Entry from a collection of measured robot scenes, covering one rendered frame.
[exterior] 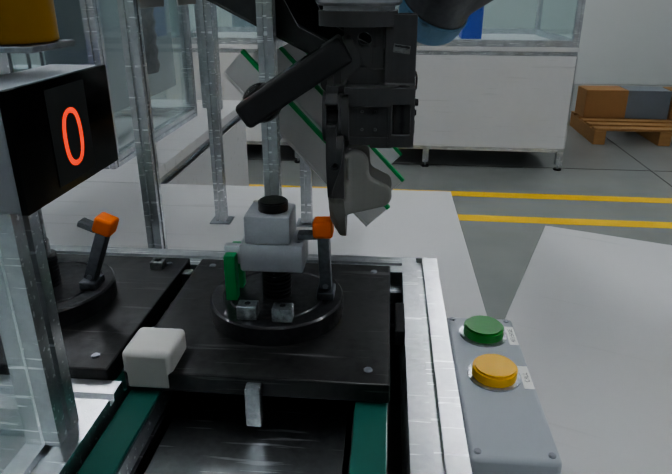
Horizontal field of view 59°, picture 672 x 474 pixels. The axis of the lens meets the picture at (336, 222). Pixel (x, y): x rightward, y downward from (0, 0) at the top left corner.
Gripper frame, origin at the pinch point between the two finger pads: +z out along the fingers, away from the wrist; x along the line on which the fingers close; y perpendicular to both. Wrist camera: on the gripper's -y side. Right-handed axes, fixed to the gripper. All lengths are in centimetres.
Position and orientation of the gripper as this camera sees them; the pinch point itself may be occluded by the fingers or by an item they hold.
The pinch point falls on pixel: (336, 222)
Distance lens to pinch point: 59.3
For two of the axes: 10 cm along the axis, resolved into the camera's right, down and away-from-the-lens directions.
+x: 0.8, -3.7, 9.3
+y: 10.0, 0.3, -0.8
